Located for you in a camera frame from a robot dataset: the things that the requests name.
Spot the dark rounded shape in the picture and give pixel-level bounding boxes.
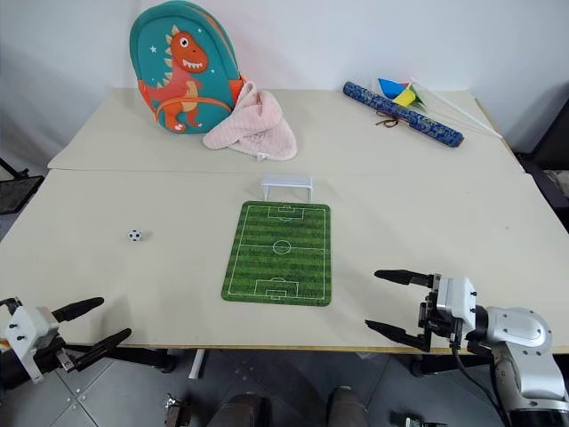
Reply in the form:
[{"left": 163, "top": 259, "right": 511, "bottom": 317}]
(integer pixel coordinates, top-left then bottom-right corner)
[{"left": 327, "top": 385, "right": 369, "bottom": 427}]

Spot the small white goal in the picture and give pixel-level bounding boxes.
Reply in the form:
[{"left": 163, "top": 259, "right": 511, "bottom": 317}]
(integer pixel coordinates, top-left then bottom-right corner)
[{"left": 260, "top": 174, "right": 314, "bottom": 204}]

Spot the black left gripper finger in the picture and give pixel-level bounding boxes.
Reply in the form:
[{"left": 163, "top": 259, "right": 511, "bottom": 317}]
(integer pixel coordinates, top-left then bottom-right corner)
[
  {"left": 76, "top": 327, "right": 133, "bottom": 372},
  {"left": 52, "top": 296, "right": 106, "bottom": 323}
]

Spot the pink towel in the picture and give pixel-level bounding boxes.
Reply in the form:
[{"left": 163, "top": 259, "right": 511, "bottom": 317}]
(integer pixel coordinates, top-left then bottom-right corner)
[{"left": 203, "top": 81, "right": 298, "bottom": 160}]

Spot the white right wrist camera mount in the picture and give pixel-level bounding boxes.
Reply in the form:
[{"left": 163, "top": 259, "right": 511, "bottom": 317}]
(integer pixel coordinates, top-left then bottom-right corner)
[{"left": 434, "top": 276, "right": 479, "bottom": 334}]

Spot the small metal bracket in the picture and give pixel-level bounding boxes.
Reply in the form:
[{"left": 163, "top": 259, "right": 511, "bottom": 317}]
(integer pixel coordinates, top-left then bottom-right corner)
[
  {"left": 163, "top": 392, "right": 193, "bottom": 427},
  {"left": 389, "top": 410, "right": 442, "bottom": 427}
]

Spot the dark furniture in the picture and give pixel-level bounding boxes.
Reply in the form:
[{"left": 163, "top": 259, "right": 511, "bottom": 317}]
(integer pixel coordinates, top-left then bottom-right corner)
[{"left": 514, "top": 81, "right": 569, "bottom": 226}]

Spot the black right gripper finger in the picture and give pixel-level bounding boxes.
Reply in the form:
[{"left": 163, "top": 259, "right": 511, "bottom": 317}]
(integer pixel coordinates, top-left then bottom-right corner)
[
  {"left": 364, "top": 318, "right": 433, "bottom": 353},
  {"left": 374, "top": 268, "right": 436, "bottom": 288}
]

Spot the brown ribbon bow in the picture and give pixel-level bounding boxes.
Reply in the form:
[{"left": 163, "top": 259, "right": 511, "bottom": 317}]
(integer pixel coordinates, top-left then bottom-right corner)
[{"left": 374, "top": 109, "right": 402, "bottom": 131}]

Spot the teal dinosaur backpack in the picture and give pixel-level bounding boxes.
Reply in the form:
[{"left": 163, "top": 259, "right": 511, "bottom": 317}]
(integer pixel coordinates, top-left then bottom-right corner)
[{"left": 129, "top": 0, "right": 250, "bottom": 134}]

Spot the colourful paper flag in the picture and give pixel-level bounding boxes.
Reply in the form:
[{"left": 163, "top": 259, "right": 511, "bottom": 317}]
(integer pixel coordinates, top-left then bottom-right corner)
[{"left": 376, "top": 77, "right": 429, "bottom": 113}]

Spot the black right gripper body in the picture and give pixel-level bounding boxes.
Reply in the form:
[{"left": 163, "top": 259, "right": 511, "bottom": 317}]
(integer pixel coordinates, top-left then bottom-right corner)
[{"left": 417, "top": 274, "right": 468, "bottom": 352}]

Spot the blue patterned paper roll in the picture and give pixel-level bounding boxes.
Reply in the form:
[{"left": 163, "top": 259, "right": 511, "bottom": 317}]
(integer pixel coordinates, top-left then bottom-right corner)
[{"left": 341, "top": 80, "right": 467, "bottom": 149}]

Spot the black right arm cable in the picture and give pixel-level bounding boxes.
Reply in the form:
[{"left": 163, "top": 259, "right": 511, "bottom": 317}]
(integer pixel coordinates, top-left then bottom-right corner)
[{"left": 449, "top": 332, "right": 512, "bottom": 427}]

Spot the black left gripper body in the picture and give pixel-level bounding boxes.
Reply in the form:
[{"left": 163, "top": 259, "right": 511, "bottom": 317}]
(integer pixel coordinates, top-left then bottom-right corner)
[{"left": 33, "top": 334, "right": 84, "bottom": 375}]

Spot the green soccer field mat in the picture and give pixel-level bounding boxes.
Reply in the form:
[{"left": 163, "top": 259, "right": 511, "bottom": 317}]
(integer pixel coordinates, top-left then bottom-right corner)
[{"left": 220, "top": 200, "right": 333, "bottom": 309}]

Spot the black mesh basket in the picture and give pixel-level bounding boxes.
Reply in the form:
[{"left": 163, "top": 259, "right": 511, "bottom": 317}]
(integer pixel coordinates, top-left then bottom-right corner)
[{"left": 0, "top": 155, "right": 45, "bottom": 218}]

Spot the white table leg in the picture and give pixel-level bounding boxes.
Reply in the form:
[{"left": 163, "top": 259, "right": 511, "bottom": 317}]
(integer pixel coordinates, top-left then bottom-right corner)
[{"left": 189, "top": 349, "right": 208, "bottom": 380}]

